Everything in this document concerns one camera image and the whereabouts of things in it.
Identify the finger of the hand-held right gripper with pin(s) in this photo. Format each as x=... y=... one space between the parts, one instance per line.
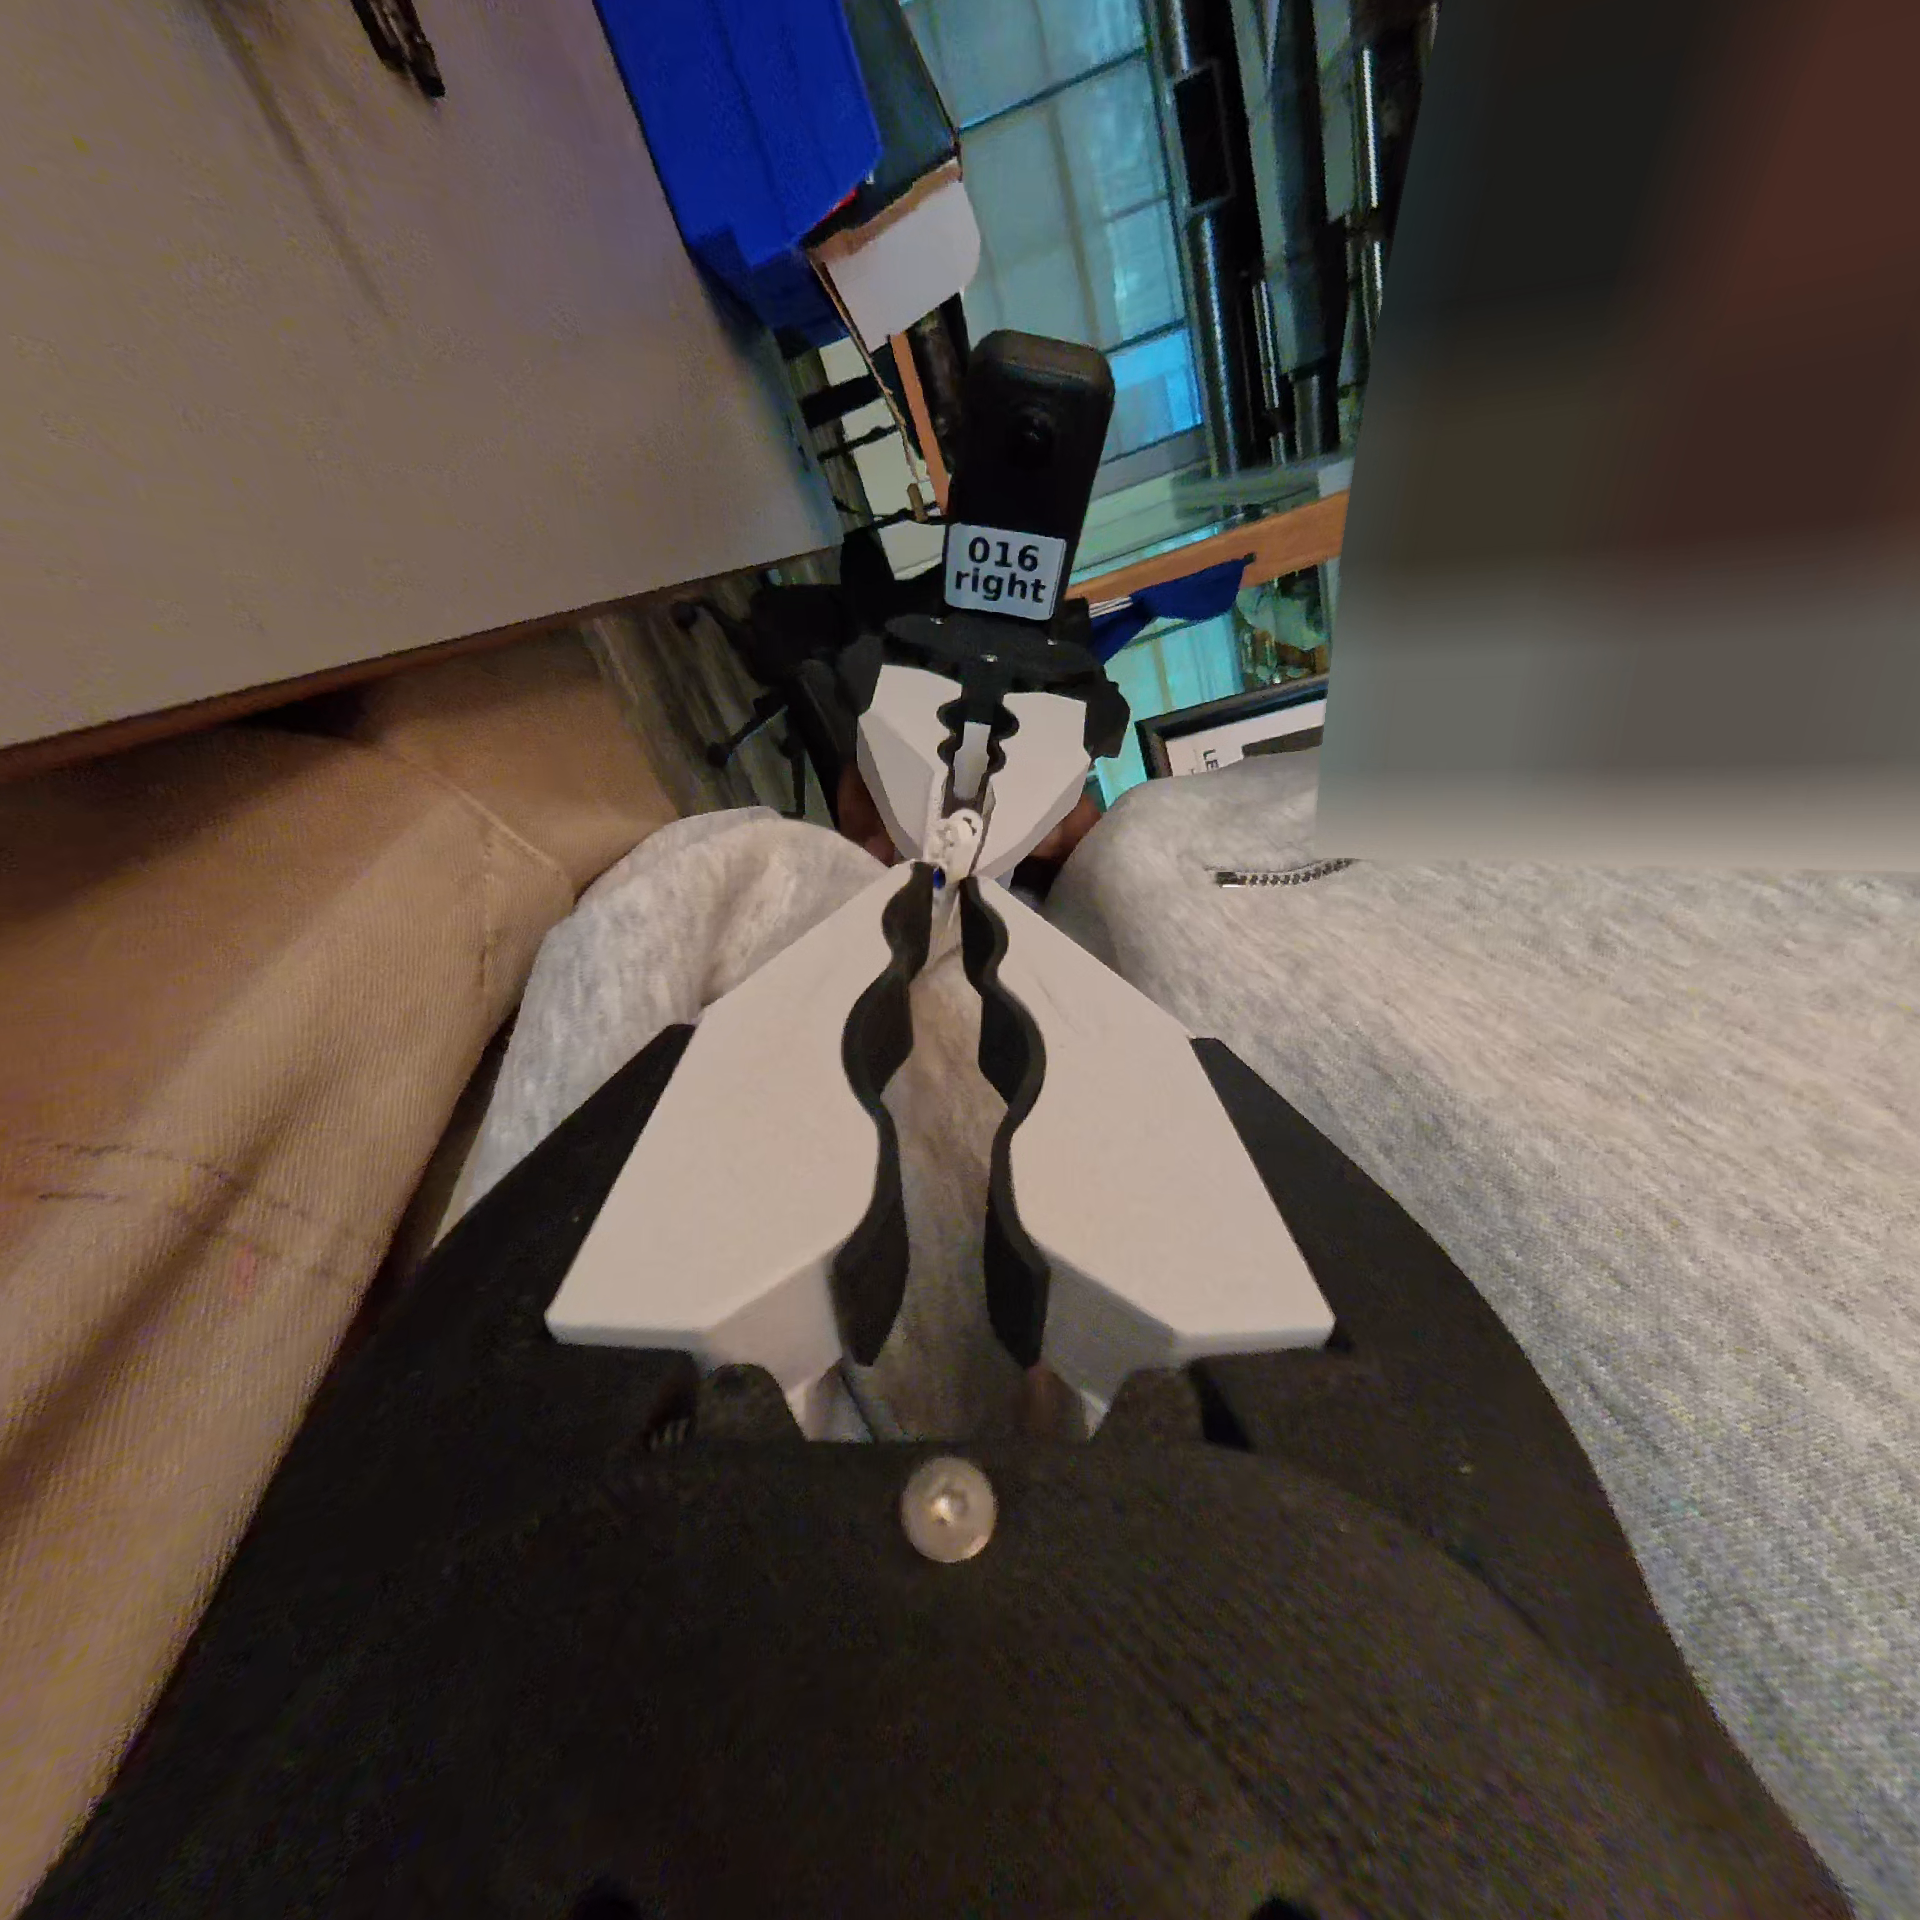
x=897 y=752
x=1042 y=767

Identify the white cardboard box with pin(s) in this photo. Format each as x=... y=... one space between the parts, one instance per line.
x=900 y=256

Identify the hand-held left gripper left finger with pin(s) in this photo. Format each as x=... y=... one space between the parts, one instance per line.
x=720 y=1184

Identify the grey zip hoodie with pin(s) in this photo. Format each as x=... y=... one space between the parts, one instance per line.
x=1500 y=1276

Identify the beige trousers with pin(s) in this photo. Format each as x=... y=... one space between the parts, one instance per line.
x=225 y=1125

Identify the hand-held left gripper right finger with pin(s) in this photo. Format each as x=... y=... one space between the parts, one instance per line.
x=1171 y=1184

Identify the black lego piece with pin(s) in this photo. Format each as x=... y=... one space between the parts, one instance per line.
x=406 y=45

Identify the black framed marker sign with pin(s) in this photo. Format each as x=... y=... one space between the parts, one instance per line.
x=1230 y=737

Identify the black office chair base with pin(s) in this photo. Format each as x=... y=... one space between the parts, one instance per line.
x=782 y=658

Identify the metal ducts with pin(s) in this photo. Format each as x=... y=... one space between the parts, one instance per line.
x=1289 y=224

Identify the blue storage bin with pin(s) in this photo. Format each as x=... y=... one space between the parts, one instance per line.
x=735 y=135

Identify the wooden beam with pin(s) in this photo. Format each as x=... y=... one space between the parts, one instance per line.
x=1230 y=539

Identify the blue cloth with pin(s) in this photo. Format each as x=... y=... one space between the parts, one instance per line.
x=1184 y=599

